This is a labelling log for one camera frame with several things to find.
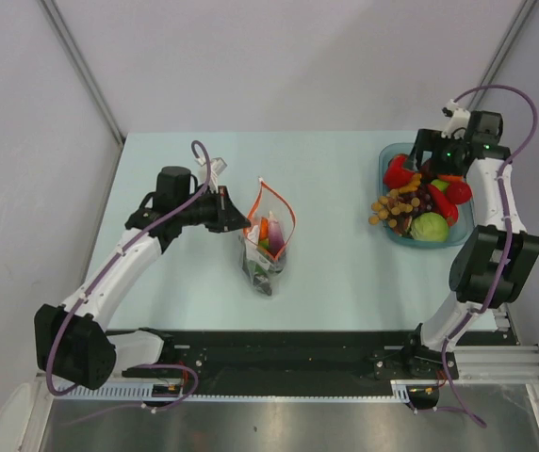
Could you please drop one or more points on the red chili pepper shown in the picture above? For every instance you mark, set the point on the red chili pepper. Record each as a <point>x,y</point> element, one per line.
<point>444,207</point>

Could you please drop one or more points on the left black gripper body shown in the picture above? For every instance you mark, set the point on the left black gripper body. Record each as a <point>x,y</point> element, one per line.
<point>204,210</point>

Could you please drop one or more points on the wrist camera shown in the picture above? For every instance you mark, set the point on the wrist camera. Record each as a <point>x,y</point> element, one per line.
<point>217,166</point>
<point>458,120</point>

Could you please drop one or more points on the red tomato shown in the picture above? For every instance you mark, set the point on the red tomato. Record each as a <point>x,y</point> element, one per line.
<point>458,192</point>

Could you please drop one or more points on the red bell pepper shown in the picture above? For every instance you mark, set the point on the red bell pepper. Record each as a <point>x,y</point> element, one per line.
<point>396,175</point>

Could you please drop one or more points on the blue plastic bowl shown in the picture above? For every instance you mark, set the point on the blue plastic bowl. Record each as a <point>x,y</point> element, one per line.
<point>458,233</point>

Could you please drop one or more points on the dark grape bunch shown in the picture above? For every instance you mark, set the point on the dark grape bunch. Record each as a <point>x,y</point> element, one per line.
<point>420,200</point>

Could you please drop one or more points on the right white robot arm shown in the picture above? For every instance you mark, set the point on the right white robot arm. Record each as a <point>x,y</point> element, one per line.
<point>494,263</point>

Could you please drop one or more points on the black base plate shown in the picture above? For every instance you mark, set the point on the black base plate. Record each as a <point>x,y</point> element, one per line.
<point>293,363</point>

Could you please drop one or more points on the green cabbage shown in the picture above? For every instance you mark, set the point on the green cabbage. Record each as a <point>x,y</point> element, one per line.
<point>429,227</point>

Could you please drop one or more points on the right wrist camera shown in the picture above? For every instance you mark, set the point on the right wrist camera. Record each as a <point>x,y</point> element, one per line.
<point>458,120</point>

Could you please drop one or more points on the orange pumpkin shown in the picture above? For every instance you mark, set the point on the orange pumpkin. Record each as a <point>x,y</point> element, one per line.
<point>263,228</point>

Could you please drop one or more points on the aluminium frame rail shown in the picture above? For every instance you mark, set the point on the aluminium frame rail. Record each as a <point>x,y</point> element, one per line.
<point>507,365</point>

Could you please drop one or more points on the purple white scallion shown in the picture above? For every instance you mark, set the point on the purple white scallion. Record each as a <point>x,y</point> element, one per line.
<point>276,238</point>

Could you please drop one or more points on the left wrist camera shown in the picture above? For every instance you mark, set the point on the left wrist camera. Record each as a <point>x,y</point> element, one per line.
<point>217,166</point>

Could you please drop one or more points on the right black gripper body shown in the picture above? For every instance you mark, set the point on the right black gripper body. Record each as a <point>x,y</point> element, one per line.
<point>447,163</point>

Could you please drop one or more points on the green apple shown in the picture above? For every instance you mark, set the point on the green apple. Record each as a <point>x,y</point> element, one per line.
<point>440,185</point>

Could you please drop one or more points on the clear zip bag orange zipper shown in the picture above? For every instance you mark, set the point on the clear zip bag orange zipper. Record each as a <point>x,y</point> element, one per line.
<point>265,242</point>

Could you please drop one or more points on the orange tangerine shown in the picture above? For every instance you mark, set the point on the orange tangerine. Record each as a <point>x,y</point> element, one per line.
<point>450,178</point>

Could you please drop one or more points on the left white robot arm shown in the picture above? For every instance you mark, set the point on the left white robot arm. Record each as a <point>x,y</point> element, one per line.
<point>71,339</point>

